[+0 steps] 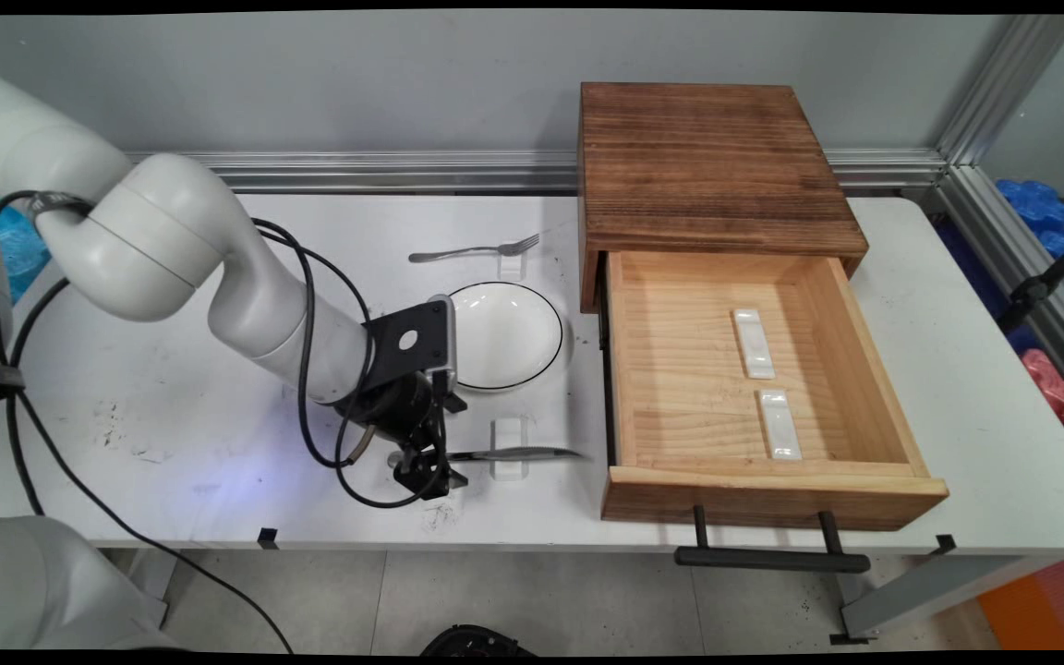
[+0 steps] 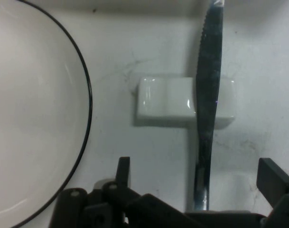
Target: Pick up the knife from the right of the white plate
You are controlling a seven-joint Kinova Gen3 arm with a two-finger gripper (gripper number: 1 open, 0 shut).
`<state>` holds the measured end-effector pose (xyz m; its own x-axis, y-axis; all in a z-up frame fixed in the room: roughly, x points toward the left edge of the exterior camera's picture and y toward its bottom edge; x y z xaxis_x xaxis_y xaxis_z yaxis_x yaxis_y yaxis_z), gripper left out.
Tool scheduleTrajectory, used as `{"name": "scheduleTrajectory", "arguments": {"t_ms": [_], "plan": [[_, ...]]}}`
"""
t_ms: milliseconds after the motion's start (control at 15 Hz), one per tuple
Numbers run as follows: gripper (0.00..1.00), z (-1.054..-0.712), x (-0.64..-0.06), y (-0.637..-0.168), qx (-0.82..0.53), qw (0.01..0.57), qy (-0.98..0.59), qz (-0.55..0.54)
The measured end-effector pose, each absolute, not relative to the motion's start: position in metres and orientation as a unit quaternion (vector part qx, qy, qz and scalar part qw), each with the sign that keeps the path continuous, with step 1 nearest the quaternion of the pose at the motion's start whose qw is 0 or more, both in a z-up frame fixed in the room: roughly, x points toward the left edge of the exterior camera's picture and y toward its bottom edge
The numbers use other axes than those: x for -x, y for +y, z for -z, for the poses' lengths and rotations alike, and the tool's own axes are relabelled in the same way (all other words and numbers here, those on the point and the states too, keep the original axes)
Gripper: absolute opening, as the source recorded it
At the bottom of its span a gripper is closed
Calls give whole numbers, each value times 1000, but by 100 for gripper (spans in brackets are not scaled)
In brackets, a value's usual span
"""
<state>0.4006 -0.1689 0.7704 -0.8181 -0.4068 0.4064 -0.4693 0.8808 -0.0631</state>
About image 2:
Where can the white plate with black rim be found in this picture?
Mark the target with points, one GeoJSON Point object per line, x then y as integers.
{"type": "Point", "coordinates": [35, 107]}

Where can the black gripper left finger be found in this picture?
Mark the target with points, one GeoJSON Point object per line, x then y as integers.
{"type": "Point", "coordinates": [120, 202]}

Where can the silver metal knife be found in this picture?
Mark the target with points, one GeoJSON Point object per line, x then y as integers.
{"type": "Point", "coordinates": [208, 95]}

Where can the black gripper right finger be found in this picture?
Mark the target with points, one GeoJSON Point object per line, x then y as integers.
{"type": "Point", "coordinates": [274, 183]}

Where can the white ceramic cutlery rest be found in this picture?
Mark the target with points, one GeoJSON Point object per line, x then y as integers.
{"type": "Point", "coordinates": [165, 99]}

